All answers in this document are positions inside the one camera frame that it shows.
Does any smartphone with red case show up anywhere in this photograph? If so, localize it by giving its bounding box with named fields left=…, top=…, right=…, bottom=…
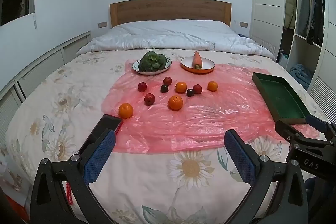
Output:
left=78, top=114, right=124, bottom=155

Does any white patterned plate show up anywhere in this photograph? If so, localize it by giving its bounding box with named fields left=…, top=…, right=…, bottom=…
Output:
left=132, top=58, right=172, bottom=75

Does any pale puffer jacket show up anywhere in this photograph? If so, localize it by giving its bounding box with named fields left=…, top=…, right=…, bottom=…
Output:
left=283, top=0, right=297, bottom=30

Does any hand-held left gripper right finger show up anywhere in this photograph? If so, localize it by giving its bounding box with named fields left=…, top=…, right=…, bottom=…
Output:
left=224, top=130, right=309, bottom=224

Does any white duvet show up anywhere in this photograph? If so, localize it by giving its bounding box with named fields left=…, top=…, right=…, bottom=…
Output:
left=76, top=19, right=276, bottom=59

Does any blue folded blanket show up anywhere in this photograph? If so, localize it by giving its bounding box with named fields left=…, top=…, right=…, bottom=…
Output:
left=289, top=63, right=314, bottom=90

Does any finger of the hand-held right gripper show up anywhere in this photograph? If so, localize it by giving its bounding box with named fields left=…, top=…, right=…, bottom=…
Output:
left=275, top=120, right=333, bottom=149
left=306, top=114, right=336, bottom=140

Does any green leafy vegetable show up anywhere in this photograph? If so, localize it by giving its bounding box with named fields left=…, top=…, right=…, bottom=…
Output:
left=138, top=51, right=168, bottom=73

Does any green tray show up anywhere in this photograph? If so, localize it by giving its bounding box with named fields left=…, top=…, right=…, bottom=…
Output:
left=251, top=72, right=314, bottom=125

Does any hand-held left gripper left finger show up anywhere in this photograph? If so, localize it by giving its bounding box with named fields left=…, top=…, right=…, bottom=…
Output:
left=30, top=128, right=117, bottom=224

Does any dark hanging garment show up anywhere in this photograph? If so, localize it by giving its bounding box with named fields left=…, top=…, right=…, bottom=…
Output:
left=307, top=0, right=326, bottom=46

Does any light blue bag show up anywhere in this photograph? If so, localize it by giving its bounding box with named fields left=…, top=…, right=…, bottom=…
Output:
left=278, top=49, right=290, bottom=68

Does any wooden headboard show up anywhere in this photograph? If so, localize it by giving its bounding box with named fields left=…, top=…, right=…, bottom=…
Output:
left=109, top=0, right=232, bottom=28

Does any orange-rimmed white plate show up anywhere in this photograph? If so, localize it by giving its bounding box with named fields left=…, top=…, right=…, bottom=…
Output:
left=180, top=56, right=215, bottom=74

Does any carrot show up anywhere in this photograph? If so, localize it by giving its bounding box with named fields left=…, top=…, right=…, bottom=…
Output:
left=192, top=51, right=203, bottom=70

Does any grey-blue hanging jacket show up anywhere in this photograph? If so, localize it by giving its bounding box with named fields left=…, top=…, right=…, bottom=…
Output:
left=298, top=0, right=311, bottom=38

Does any pink plastic sheet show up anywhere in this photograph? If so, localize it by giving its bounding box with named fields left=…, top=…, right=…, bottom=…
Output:
left=101, top=59, right=307, bottom=154

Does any red bead string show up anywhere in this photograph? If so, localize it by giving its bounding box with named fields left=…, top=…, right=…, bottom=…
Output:
left=66, top=181, right=74, bottom=206

